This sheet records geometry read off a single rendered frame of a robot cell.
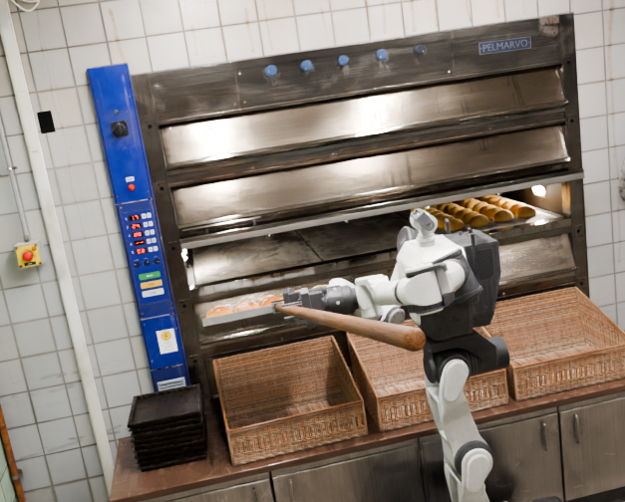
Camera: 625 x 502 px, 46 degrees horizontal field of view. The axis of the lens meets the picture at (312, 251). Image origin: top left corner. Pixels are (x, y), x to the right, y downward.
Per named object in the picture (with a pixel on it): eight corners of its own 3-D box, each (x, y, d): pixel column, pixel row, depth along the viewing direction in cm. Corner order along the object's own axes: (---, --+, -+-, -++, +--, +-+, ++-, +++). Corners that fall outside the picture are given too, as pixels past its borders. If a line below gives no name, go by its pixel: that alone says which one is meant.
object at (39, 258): (22, 266, 303) (16, 242, 301) (47, 261, 304) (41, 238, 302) (18, 270, 296) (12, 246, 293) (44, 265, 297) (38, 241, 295)
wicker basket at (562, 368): (469, 362, 348) (465, 307, 342) (579, 339, 356) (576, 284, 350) (515, 403, 302) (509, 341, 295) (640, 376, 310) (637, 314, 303)
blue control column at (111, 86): (180, 383, 525) (120, 78, 475) (202, 378, 527) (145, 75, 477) (185, 542, 339) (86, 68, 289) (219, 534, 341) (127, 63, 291)
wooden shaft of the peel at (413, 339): (430, 349, 92) (425, 326, 92) (407, 354, 92) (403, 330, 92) (283, 310, 261) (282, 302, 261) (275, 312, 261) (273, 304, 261)
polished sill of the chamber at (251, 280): (189, 294, 325) (188, 286, 324) (565, 223, 351) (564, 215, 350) (190, 298, 319) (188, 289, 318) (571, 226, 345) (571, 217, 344)
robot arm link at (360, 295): (347, 322, 215) (385, 315, 215) (340, 286, 215) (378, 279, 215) (344, 320, 226) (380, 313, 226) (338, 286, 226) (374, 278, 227)
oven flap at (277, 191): (178, 231, 311) (170, 185, 314) (567, 163, 337) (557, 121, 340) (178, 229, 307) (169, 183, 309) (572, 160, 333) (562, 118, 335)
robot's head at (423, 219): (435, 220, 243) (420, 204, 241) (443, 225, 235) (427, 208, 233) (421, 233, 243) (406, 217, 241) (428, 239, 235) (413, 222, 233)
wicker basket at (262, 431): (220, 415, 330) (210, 359, 324) (341, 388, 339) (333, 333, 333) (231, 468, 283) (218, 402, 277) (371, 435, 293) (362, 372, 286)
